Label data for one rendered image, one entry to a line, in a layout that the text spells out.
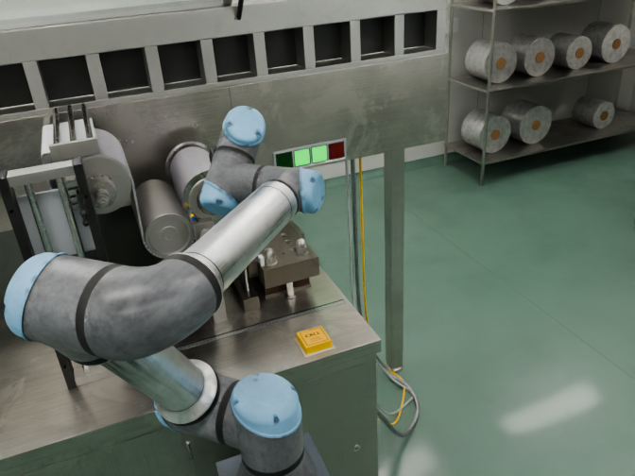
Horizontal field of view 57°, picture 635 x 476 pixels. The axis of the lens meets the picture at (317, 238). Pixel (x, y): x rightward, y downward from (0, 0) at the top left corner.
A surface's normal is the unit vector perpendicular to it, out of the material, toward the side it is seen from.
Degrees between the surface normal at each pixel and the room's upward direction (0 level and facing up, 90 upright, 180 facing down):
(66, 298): 45
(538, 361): 0
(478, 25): 90
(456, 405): 0
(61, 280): 25
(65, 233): 90
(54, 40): 90
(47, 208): 90
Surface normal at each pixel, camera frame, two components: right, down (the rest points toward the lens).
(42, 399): -0.06, -0.88
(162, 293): 0.43, -0.41
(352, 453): 0.37, 0.41
